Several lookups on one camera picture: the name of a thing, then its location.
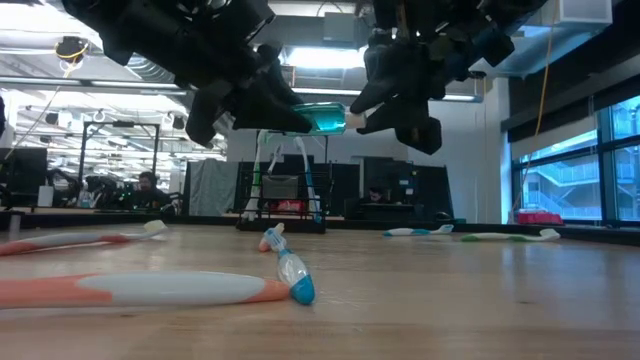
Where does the black table frame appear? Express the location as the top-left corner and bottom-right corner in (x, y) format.
(0, 209), (640, 246)

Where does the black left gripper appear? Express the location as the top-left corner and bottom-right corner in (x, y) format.
(187, 42), (314, 149)

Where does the red object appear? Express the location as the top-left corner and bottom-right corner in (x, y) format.
(272, 199), (306, 214)

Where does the orange white toothbrush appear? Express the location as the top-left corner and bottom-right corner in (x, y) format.
(0, 271), (292, 311)
(257, 222), (285, 253)
(0, 219), (169, 257)

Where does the black reel yellow cable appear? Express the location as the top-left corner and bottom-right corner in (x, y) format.
(54, 35), (91, 65)

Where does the person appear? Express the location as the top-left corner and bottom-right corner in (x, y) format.
(132, 171), (174, 211)
(364, 184), (389, 204)

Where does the black monitor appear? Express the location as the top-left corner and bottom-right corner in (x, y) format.
(0, 147), (49, 206)

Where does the blue clear-handled toothbrush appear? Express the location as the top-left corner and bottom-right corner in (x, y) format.
(263, 228), (316, 306)

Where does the teal mouthwash bottle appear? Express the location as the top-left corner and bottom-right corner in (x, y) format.
(291, 101), (368, 137)

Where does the gray fabric curtain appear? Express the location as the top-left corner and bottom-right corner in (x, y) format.
(185, 158), (240, 217)

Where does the ceiling light panel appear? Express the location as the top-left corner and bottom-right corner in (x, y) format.
(284, 44), (369, 70)

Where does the red box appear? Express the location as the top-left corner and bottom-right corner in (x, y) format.
(517, 210), (565, 226)

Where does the black wire caddy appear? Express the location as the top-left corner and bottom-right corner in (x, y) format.
(234, 160), (332, 234)

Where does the black partition wall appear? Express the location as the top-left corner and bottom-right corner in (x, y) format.
(234, 157), (455, 224)

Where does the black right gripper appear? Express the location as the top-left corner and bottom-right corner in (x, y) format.
(349, 29), (516, 156)

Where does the white ceiling unit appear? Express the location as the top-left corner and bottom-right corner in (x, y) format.
(557, 0), (614, 26)

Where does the clear plastic cup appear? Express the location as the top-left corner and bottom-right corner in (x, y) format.
(261, 174), (300, 200)

